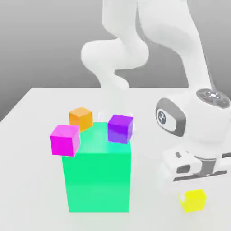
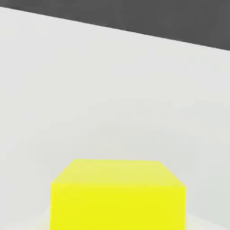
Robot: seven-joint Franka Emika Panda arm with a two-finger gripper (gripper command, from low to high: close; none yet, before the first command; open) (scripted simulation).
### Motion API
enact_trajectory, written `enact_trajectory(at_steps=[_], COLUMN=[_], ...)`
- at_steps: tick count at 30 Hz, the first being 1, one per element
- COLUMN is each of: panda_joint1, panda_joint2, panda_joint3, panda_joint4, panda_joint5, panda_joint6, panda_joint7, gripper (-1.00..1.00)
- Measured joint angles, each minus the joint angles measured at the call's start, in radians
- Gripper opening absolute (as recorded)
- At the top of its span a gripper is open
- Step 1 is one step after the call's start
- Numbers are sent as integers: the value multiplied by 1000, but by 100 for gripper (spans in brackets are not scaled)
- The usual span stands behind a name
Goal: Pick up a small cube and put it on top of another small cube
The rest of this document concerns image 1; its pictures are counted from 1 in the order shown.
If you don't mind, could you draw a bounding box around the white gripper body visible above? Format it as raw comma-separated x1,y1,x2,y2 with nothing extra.
169,166,231,194

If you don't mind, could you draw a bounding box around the small yellow cube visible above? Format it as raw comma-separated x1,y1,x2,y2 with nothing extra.
178,189,208,213

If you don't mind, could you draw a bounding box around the small purple cube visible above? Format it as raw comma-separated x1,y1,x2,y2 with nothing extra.
107,114,134,145

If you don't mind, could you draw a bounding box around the small orange cube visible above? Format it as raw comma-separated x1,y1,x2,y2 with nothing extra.
68,106,93,133

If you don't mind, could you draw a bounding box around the small magenta cube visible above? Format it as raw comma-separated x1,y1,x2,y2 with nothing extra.
50,124,81,157

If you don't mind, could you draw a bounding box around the large green box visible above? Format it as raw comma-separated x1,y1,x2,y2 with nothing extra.
61,121,132,213

